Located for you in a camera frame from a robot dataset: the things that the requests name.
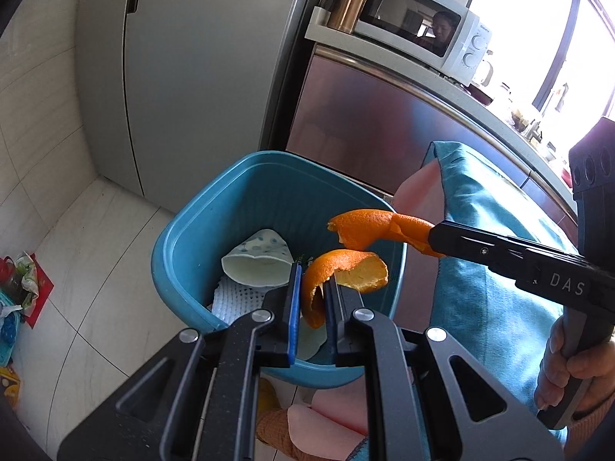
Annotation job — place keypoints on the right hand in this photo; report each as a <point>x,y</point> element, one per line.
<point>595,365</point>

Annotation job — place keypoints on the blue plastic trash bin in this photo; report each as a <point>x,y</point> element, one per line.
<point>264,190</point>

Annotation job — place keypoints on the pink sleeve forearm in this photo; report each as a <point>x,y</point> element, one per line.
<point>580,431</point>

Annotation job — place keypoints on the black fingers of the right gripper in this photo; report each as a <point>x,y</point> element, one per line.
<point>535,268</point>

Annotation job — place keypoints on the orange peel piece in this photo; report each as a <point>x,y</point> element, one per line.
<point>364,272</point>
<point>359,229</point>

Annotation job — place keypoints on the white electric kettle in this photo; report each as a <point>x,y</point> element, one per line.
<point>484,72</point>

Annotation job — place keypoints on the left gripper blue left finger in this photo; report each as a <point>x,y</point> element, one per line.
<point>293,317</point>

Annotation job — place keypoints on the white microwave oven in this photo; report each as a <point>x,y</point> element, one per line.
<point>442,34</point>

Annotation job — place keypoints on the floor clutter bags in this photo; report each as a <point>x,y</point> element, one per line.
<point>25,288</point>

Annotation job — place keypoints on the orange peel front piece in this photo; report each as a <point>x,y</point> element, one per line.
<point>364,272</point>

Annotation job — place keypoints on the brown kitchen cabinet counter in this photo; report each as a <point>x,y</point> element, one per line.
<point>371,114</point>

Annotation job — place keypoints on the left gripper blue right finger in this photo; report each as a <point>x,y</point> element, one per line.
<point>341,302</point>

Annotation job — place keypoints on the grey refrigerator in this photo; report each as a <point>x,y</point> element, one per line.
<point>172,92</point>

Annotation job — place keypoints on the dark red dish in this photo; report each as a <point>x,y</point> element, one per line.
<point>479,95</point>

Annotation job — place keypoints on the white blue-dotted paper cup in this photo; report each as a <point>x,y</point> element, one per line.
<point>263,260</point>

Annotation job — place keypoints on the white perforated paper tray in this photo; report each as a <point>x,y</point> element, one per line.
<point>233,300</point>

